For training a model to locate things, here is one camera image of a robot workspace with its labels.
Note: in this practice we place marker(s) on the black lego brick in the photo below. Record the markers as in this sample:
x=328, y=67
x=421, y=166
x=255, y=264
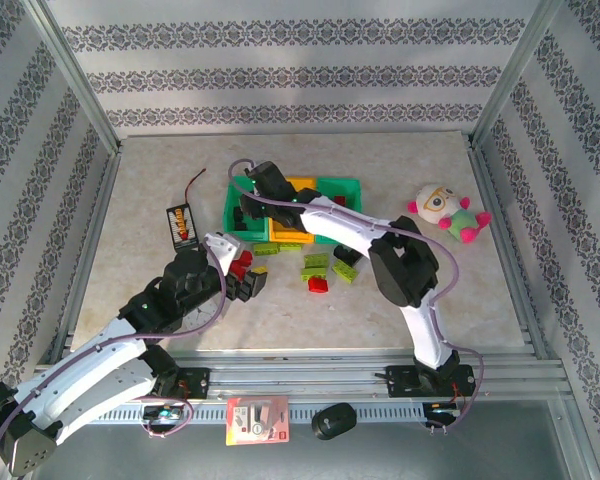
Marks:
x=240, y=227
x=345, y=254
x=240, y=215

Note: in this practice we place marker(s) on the aluminium frame post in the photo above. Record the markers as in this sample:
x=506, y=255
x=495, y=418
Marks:
x=74, y=75
x=514, y=75

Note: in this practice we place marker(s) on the red lego brick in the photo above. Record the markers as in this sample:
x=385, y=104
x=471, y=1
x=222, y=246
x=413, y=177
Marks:
x=237, y=270
x=245, y=257
x=340, y=201
x=318, y=286

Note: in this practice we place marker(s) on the green plastic bin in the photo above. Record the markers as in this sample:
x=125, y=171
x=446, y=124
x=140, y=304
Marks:
x=347, y=187
x=230, y=220

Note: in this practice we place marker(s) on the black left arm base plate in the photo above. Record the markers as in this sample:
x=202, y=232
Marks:
x=200, y=382

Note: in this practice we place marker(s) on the black round device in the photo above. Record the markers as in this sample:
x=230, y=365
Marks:
x=334, y=421

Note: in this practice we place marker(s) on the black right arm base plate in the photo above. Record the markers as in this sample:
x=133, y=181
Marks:
x=400, y=382

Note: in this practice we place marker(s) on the white pink plush toy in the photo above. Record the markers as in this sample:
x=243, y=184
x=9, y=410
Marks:
x=442, y=207

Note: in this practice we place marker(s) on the black connector board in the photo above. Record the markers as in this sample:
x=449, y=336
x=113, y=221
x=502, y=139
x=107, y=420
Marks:
x=182, y=227

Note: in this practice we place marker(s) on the red retail blister pack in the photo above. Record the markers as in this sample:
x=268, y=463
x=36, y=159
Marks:
x=257, y=420

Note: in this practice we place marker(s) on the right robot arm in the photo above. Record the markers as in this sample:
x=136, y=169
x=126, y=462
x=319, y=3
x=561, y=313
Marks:
x=345, y=225

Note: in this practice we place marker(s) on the aluminium mounting rail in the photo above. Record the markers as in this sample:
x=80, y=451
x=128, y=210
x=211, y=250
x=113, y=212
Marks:
x=300, y=375

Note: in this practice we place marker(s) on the yellow plastic bin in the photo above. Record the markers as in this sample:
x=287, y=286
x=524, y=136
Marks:
x=290, y=237

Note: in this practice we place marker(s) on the aluminium frame side rail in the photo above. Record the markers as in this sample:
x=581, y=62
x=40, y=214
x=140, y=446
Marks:
x=91, y=250
x=500, y=230

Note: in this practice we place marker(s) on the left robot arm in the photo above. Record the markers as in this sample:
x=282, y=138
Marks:
x=80, y=380

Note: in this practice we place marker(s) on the lime green lego brick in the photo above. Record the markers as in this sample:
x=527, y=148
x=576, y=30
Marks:
x=313, y=273
x=291, y=247
x=266, y=249
x=345, y=272
x=316, y=260

